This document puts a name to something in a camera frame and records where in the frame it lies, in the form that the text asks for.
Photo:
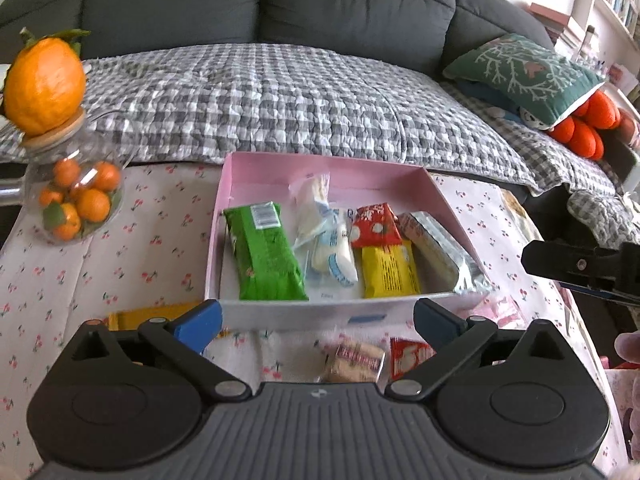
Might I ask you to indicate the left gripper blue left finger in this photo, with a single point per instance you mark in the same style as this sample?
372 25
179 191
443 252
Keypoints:
198 327

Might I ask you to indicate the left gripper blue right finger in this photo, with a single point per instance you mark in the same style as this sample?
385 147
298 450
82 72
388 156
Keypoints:
436 325

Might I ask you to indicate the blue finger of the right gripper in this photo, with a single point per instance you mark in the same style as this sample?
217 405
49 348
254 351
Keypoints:
595 268
618 297

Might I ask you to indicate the red candy wrapper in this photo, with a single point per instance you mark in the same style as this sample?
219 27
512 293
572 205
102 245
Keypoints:
406 355

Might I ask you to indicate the white silver snack bar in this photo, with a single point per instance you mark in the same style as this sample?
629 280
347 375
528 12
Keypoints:
452 263

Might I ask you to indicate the yellow snack packet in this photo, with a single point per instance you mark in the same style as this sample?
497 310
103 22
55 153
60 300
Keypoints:
389 271

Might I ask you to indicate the green snack pack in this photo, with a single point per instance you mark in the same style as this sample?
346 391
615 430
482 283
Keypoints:
267 267

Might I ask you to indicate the red strawberry snack packet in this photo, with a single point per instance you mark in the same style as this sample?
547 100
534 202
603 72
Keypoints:
374 226

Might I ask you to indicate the clear white pastry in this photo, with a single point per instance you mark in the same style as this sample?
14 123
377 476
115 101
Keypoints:
321 235

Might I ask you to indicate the pink wafer pack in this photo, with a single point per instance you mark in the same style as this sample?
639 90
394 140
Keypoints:
503 310

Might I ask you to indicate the gold wrapped snack bar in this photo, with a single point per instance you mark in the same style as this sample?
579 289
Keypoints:
131 319

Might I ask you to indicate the cherry print tablecloth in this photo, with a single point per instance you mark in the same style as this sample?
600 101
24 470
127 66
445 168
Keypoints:
155 252

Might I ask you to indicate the beige wrapped cracker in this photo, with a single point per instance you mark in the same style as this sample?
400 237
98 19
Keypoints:
354 361

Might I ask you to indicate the orange pumpkin plush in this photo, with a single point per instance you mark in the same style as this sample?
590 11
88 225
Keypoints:
580 132

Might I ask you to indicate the pink cardboard box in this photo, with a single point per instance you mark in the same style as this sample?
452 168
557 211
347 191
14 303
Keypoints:
251 178

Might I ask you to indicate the green embroidered cushion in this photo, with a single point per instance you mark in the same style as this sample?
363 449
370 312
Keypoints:
547 85

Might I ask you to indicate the glass jar of tangerines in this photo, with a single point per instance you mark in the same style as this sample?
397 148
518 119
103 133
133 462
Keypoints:
73 180

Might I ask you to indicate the grey checkered quilt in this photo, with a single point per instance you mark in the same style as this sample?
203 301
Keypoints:
201 103

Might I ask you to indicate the bookshelf with books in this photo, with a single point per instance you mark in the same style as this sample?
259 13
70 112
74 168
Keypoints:
576 29

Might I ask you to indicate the dark grey sofa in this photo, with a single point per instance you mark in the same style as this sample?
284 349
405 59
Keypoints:
423 35

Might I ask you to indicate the large orange citrus fruit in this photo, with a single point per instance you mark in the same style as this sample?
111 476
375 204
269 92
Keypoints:
46 82

